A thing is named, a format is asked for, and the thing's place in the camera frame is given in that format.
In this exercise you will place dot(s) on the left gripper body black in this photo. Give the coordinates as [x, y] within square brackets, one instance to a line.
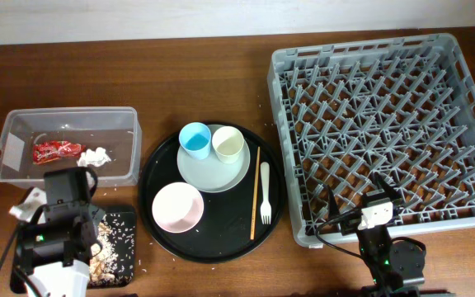
[96, 212]

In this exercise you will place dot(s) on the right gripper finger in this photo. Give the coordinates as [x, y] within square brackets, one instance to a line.
[388, 190]
[333, 210]

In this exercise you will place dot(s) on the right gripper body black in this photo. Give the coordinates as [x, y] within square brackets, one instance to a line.
[380, 237]

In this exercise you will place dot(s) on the food scraps and rice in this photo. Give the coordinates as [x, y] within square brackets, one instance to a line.
[113, 259]

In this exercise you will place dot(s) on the white paper napkin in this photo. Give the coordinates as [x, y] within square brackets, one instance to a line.
[95, 158]

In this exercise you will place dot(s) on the pink bowl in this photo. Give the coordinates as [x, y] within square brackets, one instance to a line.
[177, 207]

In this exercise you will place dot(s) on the light blue plastic cup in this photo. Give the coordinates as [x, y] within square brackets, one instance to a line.
[195, 139]

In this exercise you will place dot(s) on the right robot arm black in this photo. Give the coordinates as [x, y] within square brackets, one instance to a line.
[396, 264]

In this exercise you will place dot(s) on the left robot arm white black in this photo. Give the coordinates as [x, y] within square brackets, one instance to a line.
[47, 270]

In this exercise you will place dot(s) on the black rectangular waste tray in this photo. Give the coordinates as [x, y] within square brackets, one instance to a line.
[65, 250]

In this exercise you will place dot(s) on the grey plastic dishwasher rack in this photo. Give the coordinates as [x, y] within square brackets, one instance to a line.
[402, 107]

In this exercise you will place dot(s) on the clear plastic waste bin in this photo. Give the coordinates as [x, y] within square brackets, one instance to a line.
[116, 129]

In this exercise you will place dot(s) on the white plastic fork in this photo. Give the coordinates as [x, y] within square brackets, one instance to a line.
[265, 208]

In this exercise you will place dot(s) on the red snack wrapper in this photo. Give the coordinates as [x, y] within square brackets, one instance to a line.
[54, 150]

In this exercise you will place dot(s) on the single wooden chopstick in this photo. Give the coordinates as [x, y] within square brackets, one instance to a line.
[255, 193]

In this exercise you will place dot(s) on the cream plastic cup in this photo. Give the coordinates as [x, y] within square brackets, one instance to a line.
[227, 143]

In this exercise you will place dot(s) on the light grey round plate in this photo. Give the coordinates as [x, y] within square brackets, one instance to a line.
[210, 174]

